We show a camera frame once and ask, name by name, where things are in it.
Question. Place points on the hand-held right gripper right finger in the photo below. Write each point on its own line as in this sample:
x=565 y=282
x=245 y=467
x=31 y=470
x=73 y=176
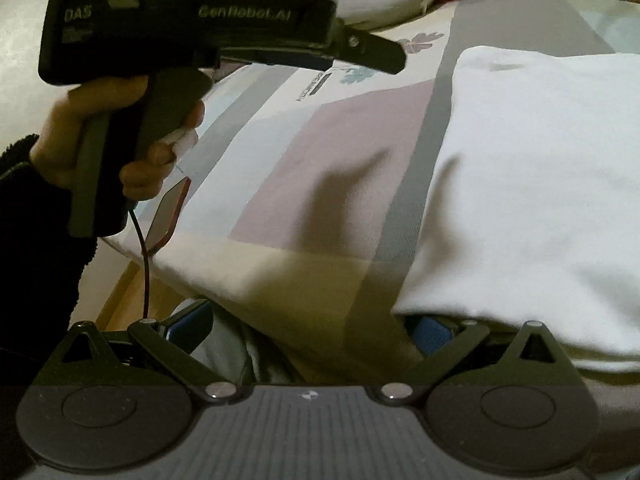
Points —
x=435 y=334

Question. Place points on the grey round cushion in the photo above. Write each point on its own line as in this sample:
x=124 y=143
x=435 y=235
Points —
x=385 y=0

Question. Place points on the person's left forearm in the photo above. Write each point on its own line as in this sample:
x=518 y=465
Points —
x=35 y=260

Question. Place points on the white printed sweatshirt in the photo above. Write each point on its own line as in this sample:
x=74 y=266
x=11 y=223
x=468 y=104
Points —
x=525 y=185

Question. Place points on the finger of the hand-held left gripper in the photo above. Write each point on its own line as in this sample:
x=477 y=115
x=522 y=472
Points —
x=375 y=55

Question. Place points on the smartphone with orange case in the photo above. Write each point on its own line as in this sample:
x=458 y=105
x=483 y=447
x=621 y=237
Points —
x=167 y=215

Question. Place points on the person's left hand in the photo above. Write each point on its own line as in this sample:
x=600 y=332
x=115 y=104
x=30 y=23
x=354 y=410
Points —
x=55 y=145

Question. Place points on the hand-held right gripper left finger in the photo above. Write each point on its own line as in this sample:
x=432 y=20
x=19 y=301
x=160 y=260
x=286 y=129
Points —
x=190 y=329

